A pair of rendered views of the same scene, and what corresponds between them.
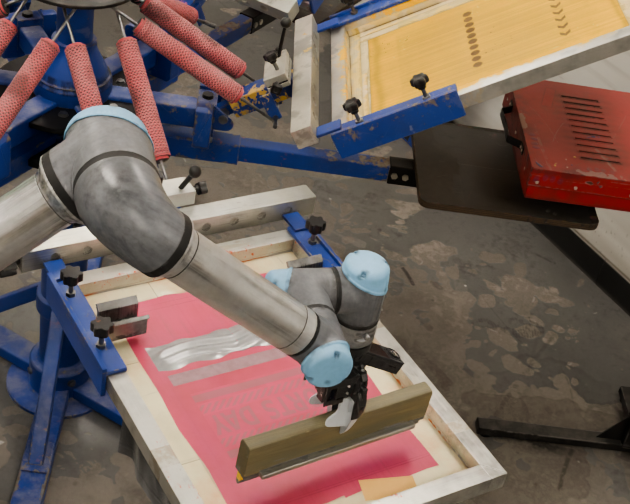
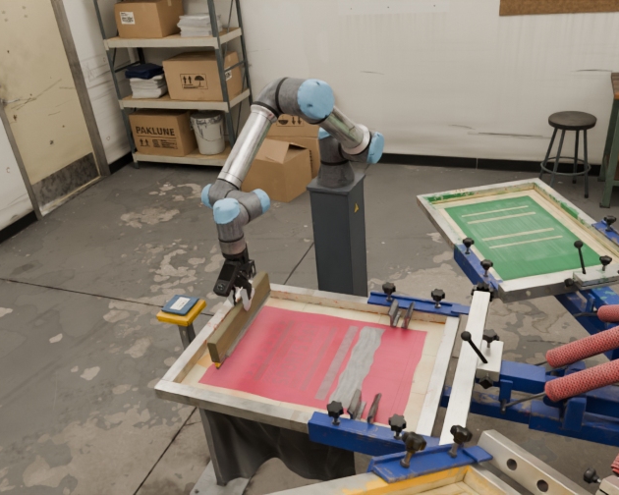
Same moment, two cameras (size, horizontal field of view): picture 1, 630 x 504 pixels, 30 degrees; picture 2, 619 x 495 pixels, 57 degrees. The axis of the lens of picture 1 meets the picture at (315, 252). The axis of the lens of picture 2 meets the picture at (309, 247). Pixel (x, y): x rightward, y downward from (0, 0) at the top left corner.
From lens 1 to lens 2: 2.99 m
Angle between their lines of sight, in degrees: 108
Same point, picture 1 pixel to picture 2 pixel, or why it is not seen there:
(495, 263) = not seen: outside the picture
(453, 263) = not seen: outside the picture
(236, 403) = (316, 339)
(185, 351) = (366, 338)
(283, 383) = (309, 362)
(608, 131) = not seen: outside the picture
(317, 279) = (242, 196)
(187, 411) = (330, 321)
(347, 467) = (240, 351)
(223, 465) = (290, 315)
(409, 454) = (216, 376)
